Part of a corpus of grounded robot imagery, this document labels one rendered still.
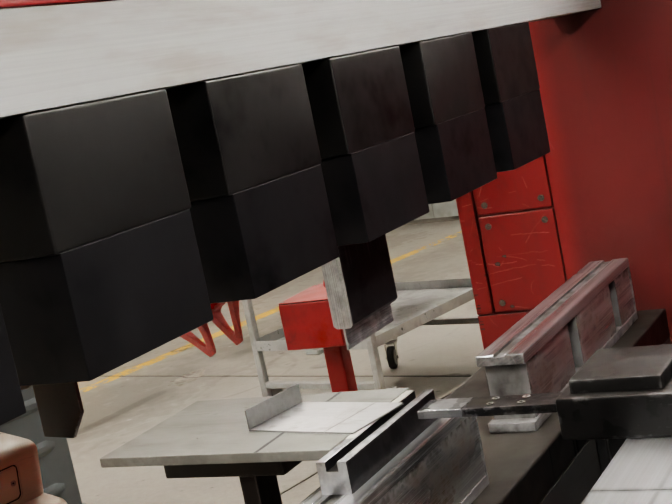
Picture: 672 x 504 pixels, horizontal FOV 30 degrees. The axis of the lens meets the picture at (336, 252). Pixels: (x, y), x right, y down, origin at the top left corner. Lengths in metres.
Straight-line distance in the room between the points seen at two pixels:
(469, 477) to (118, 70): 0.64
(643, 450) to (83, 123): 0.52
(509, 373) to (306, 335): 1.60
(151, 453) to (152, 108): 0.48
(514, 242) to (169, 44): 1.21
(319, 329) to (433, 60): 1.80
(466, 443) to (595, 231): 0.75
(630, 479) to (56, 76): 0.52
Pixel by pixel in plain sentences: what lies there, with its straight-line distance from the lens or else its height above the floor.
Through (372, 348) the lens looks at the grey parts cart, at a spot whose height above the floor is 0.33.
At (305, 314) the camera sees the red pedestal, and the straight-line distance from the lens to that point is 3.04.
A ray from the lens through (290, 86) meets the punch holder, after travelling 1.02.
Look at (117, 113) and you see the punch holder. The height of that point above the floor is 1.33.
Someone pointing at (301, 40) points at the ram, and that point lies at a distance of 1.05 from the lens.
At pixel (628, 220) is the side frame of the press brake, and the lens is 1.97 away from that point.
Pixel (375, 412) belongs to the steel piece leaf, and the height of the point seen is 1.00.
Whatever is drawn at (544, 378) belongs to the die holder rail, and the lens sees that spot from 1.54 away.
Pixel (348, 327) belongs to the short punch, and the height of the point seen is 1.10.
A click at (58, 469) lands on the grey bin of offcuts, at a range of 4.06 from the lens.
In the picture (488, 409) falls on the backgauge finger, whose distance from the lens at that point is 1.15.
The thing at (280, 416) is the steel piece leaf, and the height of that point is 1.00.
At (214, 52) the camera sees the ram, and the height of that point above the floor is 1.36.
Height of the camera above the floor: 1.33
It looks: 8 degrees down
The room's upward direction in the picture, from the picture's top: 11 degrees counter-clockwise
